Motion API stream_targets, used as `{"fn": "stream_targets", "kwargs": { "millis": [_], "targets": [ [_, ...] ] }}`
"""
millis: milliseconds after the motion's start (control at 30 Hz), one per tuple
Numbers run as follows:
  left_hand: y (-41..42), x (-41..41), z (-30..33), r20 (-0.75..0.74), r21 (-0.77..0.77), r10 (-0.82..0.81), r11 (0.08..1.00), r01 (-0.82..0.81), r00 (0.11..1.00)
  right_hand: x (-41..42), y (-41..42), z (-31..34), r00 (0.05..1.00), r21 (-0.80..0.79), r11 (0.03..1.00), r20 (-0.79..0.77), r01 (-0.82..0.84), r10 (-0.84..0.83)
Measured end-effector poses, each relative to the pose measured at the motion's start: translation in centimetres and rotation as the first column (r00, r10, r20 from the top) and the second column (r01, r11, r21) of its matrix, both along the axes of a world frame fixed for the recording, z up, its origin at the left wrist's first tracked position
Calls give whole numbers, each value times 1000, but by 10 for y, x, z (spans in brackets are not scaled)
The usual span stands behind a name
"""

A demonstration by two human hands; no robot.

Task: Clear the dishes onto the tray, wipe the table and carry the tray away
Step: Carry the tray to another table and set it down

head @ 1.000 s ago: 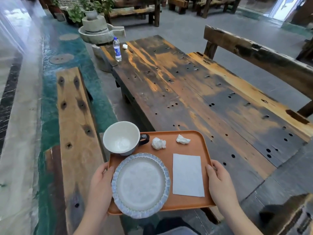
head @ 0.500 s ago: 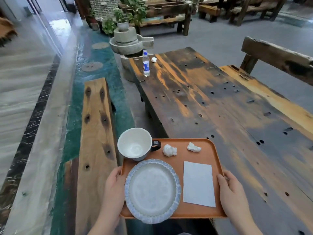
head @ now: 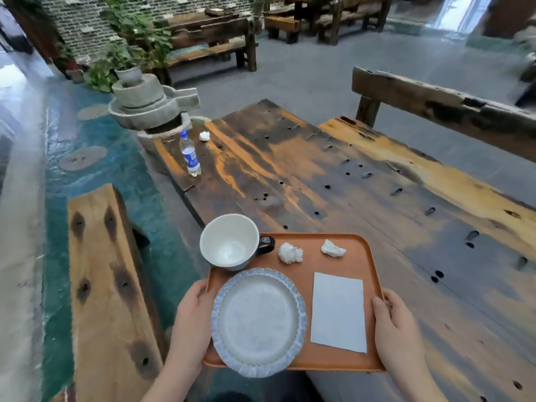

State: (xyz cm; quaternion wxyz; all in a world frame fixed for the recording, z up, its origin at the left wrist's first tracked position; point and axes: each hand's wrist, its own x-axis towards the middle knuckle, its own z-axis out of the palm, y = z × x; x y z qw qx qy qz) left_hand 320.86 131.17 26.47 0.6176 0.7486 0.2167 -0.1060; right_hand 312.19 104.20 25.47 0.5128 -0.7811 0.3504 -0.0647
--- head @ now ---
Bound person's right hand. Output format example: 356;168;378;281
371;288;429;373

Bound person's left hand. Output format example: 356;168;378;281
174;280;219;367

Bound orange plastic tray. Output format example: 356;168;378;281
203;233;387;373

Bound person's right forearm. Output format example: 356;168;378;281
383;364;449;402

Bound person's left forearm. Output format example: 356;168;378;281
140;356;206;402

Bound flat white paper napkin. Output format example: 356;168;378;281
310;271;368;355

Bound pale blue fluted plate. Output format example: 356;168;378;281
210;267;309;379

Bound light wooden plank bench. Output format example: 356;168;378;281
66;183;167;402

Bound clear water bottle blue label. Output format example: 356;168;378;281
179;130;202;178

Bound stone basin under mill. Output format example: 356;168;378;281
135;114;212;154

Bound large round stepping stone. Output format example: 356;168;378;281
58;145;108;172

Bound grey stone mill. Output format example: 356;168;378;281
108;79;201;131

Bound small round stepping stone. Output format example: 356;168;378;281
76;104;111;122

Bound weathered wooden bench with backrest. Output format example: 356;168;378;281
319;66;536;264

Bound grey plant pot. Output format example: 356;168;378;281
113;65;144;88

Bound dark rustic wooden bench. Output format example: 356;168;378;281
156;11;259;85

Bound green leafy plant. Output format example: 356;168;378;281
83;0;173;93

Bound small dark wooden bench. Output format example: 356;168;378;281
263;15;302;45

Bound dark wooden table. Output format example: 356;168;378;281
284;0;395;47

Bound white cup with black handle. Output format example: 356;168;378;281
199;213;276;272

